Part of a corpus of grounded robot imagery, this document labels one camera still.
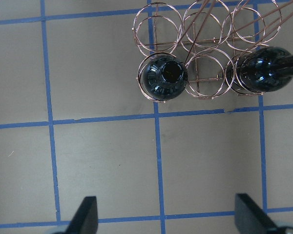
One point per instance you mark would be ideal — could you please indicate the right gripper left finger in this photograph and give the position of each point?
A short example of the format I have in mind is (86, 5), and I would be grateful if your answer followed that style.
(85, 220)

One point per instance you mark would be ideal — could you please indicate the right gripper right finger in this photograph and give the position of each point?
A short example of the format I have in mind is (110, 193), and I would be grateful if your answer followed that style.
(249, 218)

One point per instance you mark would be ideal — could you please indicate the dark wine bottle far slot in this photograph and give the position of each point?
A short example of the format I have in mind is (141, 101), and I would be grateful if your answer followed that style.
(266, 70)

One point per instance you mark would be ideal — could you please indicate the dark wine bottle slot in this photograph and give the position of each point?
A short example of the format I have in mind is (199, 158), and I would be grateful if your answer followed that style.
(164, 77)
(266, 70)

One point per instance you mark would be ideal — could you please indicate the dark wine bottle near slot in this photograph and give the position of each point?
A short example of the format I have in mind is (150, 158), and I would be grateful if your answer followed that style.
(164, 77)

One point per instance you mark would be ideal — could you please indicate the copper wire wine basket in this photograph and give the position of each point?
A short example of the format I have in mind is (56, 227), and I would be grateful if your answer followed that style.
(209, 38)

